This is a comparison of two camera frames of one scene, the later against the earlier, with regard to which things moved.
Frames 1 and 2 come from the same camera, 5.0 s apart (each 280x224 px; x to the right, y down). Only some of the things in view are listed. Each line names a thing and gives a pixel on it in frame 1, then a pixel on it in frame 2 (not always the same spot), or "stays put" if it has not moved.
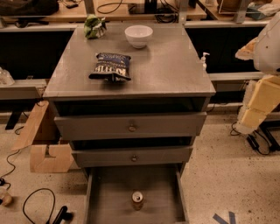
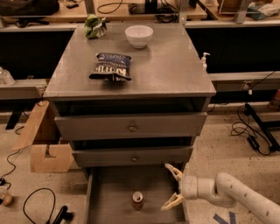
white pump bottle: x=203 y=60 stays put
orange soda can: x=136 y=199 stays put
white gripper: x=269 y=49 to x=188 y=186
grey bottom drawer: x=108 y=193 stays put
